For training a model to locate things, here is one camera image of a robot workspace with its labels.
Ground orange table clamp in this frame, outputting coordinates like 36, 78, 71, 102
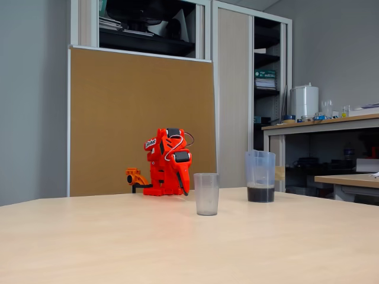
125, 167, 153, 194

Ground brown cork pin board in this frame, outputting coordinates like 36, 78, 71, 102
67, 44, 219, 198

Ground green books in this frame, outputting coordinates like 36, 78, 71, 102
254, 69, 277, 79

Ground grey metal storage cabinet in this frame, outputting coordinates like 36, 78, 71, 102
211, 0, 293, 192
70, 0, 213, 63

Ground wooden-top side table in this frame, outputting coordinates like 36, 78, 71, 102
314, 173, 379, 205

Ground clear plastic cup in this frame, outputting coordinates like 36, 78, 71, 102
193, 173, 220, 217

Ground wooden-top workbench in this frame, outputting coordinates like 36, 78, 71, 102
261, 114, 379, 193

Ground translucent plastic measuring pitcher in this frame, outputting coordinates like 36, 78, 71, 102
244, 149, 285, 204

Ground black plastic equipment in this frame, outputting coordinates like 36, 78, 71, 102
105, 0, 178, 30

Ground white paper sheet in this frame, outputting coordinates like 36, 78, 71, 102
147, 8, 190, 43

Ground white storage box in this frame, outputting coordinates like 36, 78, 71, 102
356, 158, 379, 173

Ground white flat box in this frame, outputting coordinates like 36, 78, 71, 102
348, 106, 379, 118

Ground stack of white papers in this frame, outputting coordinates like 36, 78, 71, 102
254, 78, 278, 91
98, 16, 123, 31

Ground clear drinking glass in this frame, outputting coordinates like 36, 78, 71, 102
321, 99, 334, 118

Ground white cylindrical canister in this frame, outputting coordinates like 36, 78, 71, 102
290, 82, 320, 121

